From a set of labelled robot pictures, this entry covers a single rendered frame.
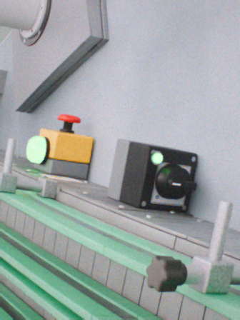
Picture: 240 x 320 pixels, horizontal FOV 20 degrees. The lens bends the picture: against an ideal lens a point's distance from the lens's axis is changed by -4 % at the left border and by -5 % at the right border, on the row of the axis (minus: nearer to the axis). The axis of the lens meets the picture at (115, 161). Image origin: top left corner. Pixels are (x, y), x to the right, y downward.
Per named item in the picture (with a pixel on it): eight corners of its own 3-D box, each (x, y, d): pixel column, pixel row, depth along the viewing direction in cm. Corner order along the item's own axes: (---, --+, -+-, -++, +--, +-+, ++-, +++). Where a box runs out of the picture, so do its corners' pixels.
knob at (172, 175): (180, 200, 89) (195, 204, 86) (151, 196, 86) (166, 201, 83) (186, 165, 88) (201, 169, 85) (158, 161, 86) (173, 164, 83)
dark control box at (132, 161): (157, 203, 97) (105, 197, 92) (168, 146, 96) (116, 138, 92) (191, 214, 90) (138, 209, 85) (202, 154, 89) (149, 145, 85)
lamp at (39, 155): (36, 162, 115) (21, 160, 114) (41, 136, 115) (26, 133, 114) (47, 166, 111) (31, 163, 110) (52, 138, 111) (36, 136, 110)
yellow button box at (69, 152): (71, 173, 120) (33, 168, 116) (78, 131, 120) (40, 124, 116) (89, 180, 114) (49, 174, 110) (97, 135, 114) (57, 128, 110)
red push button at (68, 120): (51, 132, 116) (54, 112, 115) (71, 135, 118) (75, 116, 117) (61, 134, 112) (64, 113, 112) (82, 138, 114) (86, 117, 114)
